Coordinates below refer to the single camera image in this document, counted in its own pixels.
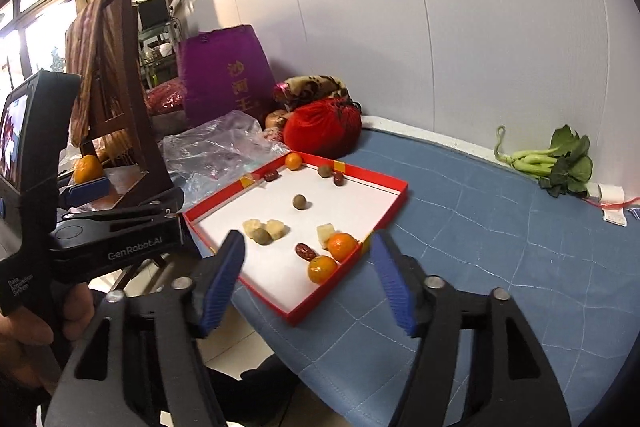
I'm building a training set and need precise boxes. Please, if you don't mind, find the pale ginger piece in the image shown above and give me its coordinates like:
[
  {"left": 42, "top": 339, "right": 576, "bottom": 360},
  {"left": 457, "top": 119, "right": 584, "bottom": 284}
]
[
  {"left": 265, "top": 220, "right": 288, "bottom": 241},
  {"left": 317, "top": 223, "right": 336, "bottom": 249},
  {"left": 243, "top": 219, "right": 264, "bottom": 237}
]

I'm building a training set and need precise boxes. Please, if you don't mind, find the dark red jujube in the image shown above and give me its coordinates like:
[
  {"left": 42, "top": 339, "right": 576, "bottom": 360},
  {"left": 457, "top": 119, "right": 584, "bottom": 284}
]
[{"left": 295, "top": 243, "right": 318, "bottom": 262}]

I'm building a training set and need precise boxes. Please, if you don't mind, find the large orange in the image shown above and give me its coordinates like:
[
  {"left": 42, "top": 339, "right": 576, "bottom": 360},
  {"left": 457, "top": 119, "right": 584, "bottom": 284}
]
[
  {"left": 307, "top": 256, "right": 338, "bottom": 285},
  {"left": 326, "top": 232, "right": 359, "bottom": 263}
]

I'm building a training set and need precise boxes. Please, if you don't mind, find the small orange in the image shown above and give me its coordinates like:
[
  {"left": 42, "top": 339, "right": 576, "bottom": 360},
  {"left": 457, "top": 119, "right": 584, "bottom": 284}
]
[{"left": 285, "top": 153, "right": 304, "bottom": 171}]

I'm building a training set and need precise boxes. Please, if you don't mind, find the red jujube top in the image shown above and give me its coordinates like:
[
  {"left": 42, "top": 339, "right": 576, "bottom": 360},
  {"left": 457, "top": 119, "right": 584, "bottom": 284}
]
[{"left": 333, "top": 172, "right": 345, "bottom": 186}]

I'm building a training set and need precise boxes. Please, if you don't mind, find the left hand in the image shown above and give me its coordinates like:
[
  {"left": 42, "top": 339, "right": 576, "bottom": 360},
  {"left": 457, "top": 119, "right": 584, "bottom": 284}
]
[{"left": 1, "top": 283, "right": 94, "bottom": 388}]

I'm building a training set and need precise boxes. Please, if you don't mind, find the orange on chair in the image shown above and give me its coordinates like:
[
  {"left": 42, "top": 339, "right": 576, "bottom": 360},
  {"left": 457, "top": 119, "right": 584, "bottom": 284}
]
[{"left": 73, "top": 155, "right": 104, "bottom": 184}]

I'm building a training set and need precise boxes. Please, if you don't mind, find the blue quilted mat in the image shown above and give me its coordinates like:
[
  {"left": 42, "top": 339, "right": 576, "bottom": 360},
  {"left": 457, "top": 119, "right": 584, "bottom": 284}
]
[{"left": 233, "top": 130, "right": 639, "bottom": 426}]

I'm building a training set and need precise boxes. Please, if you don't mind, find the dark wooden chair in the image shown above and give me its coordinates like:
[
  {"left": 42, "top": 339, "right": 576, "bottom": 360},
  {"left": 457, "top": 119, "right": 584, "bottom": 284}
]
[{"left": 65, "top": 0, "right": 175, "bottom": 209}]

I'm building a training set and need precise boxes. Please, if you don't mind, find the clear plastic bag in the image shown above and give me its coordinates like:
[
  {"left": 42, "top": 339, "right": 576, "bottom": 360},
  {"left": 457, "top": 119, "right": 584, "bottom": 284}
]
[{"left": 160, "top": 110, "right": 288, "bottom": 209}]

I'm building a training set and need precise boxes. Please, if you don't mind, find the red patterned bag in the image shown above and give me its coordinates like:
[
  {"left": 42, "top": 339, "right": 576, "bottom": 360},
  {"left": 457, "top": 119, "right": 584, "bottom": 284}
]
[{"left": 145, "top": 77, "right": 186, "bottom": 116}]

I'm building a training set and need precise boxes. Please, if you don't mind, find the striped brown scarf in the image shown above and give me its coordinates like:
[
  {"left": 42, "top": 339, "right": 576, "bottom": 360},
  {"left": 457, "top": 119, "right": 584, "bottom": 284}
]
[{"left": 65, "top": 0, "right": 122, "bottom": 147}]

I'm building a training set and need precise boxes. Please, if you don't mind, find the white red paper packet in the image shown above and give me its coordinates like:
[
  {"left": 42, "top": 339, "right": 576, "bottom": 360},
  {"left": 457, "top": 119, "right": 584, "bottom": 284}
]
[{"left": 586, "top": 183, "right": 639, "bottom": 227}]

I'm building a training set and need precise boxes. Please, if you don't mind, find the blue printed plastic wrapper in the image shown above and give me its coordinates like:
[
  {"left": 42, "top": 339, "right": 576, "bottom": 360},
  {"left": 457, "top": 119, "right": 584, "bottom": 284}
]
[{"left": 627, "top": 207, "right": 640, "bottom": 220}]

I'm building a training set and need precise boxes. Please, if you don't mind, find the red white shallow box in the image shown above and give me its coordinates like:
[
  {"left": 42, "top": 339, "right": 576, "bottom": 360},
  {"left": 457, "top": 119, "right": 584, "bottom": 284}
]
[{"left": 184, "top": 153, "right": 409, "bottom": 325}]

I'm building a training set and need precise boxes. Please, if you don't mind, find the green bok choy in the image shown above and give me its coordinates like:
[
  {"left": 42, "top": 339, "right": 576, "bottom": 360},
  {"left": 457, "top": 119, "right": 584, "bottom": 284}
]
[{"left": 494, "top": 124, "right": 593, "bottom": 199}]

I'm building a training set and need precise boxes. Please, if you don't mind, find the purple gift bag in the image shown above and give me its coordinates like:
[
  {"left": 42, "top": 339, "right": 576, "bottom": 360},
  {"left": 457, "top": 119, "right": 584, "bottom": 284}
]
[{"left": 177, "top": 25, "right": 276, "bottom": 127}]

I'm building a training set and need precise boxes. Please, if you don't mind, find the floral brown cloth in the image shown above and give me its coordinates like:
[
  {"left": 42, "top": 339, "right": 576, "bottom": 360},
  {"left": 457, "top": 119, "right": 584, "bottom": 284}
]
[{"left": 272, "top": 75, "right": 350, "bottom": 112}]

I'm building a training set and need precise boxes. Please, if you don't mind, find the wooden window door frame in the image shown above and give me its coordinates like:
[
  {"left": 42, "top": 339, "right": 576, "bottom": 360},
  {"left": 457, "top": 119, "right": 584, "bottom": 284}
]
[{"left": 1, "top": 0, "right": 90, "bottom": 98}]

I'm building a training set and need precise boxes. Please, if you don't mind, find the red drawstring pouch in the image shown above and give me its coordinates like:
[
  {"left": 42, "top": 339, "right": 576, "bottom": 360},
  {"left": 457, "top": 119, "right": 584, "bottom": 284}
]
[{"left": 283, "top": 98, "right": 362, "bottom": 159}]

